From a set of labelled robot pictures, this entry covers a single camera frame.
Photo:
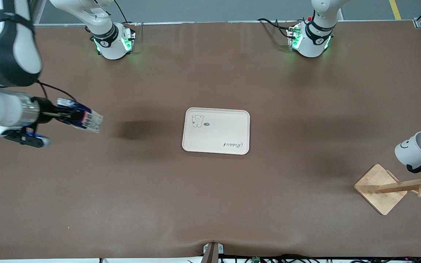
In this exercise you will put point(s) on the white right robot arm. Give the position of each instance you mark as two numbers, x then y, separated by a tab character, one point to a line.
9	58

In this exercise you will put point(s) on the brown table cover mat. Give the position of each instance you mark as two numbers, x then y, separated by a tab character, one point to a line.
122	201

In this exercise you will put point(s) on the cream plastic tray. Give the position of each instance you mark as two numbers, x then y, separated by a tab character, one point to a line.
217	131

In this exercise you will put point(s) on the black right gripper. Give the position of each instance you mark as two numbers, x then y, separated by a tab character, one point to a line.
45	108

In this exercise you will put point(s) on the wooden cup rack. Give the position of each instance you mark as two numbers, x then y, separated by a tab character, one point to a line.
378	190

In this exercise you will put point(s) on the blue milk carton green cap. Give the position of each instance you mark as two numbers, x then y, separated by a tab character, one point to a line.
93	123

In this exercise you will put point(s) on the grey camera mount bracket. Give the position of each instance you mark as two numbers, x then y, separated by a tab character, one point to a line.
212	252

